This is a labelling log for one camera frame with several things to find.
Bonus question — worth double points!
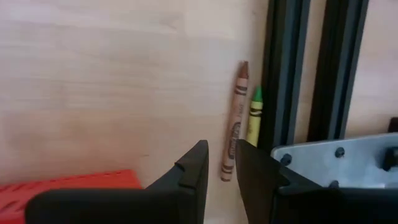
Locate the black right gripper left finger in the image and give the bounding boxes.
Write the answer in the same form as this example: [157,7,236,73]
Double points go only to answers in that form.
[145,139,210,224]

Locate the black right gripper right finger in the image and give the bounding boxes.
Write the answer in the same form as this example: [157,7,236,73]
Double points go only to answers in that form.
[235,139,322,224]

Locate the red plastic basket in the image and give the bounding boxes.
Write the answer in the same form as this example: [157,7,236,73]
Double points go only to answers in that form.
[0,169,143,224]

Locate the brown crayon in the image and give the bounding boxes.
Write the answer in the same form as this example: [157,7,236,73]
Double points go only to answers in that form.
[220,60,250,183]

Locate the black metal table frame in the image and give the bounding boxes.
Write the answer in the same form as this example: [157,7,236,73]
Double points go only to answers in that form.
[257,0,370,153]

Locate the yellow crayon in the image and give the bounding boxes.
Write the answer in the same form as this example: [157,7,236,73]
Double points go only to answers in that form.
[245,86,264,148]

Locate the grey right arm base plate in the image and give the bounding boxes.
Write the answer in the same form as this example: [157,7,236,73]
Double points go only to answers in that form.
[270,132,398,190]

